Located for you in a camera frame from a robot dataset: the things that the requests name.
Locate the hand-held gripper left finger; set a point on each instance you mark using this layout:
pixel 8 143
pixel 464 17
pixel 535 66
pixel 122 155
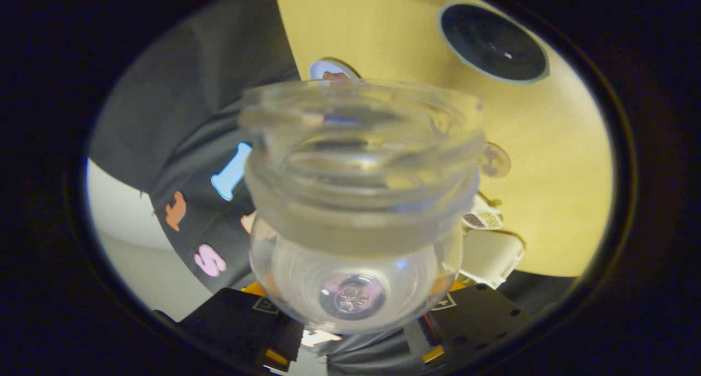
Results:
pixel 230 324

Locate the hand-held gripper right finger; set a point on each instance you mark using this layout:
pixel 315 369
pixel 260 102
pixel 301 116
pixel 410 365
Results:
pixel 476 318

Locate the round patterned coaster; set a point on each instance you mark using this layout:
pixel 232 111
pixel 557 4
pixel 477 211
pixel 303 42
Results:
pixel 495 160

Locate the clear juice bottle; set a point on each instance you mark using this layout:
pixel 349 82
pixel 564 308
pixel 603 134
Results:
pixel 361 201

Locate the white toaster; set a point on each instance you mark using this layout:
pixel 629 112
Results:
pixel 490 255

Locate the white divided grain dish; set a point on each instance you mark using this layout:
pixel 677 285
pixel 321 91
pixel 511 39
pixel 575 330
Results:
pixel 484 219

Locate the light wooden table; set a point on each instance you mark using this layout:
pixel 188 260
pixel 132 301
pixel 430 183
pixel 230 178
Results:
pixel 547 173

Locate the brown meat piece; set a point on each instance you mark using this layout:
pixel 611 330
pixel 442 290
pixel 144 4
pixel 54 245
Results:
pixel 335 76

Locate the light blue plate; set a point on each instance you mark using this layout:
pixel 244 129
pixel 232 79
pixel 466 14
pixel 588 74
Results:
pixel 320 68

